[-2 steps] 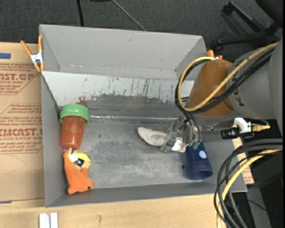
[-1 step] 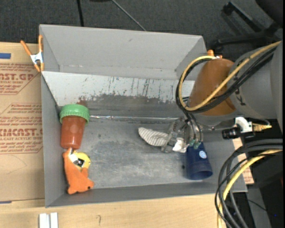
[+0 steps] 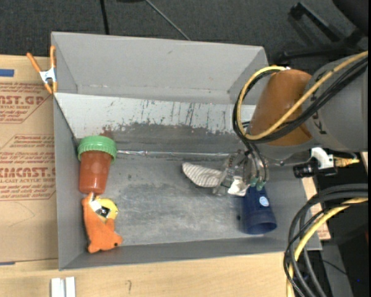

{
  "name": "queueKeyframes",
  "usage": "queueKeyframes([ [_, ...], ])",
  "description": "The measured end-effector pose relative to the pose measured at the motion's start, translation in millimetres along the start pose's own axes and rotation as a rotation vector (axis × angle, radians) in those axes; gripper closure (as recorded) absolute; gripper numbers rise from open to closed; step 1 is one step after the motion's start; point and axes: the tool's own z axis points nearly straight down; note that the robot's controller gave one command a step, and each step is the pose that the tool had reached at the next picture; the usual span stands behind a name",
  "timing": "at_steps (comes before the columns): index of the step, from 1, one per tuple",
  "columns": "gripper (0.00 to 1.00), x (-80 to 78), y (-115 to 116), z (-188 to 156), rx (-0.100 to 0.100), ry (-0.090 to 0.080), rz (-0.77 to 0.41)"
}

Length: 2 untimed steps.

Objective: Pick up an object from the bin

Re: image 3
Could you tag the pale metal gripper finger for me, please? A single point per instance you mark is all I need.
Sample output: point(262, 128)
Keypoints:
point(222, 189)
point(226, 174)

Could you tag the dark blue plastic cup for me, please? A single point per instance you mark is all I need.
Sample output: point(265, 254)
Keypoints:
point(258, 215)

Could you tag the black cylinder on white bracket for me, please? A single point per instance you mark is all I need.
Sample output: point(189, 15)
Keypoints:
point(321, 162)

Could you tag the grey metal bin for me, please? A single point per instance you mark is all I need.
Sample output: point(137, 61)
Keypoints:
point(173, 203)

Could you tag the brown cardboard board, red print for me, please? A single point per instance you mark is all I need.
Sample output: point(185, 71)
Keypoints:
point(24, 153)

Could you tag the white striped cloth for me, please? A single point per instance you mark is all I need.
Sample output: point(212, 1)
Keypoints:
point(202, 175)

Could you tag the white crumpled paper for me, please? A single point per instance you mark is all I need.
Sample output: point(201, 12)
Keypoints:
point(238, 188)

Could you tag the yellow round toy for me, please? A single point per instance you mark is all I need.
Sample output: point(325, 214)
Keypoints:
point(109, 208)

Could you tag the orange cup with green lid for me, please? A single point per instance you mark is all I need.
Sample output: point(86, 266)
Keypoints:
point(94, 169)

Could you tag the orange toy animal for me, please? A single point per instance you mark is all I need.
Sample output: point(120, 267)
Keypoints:
point(99, 234)

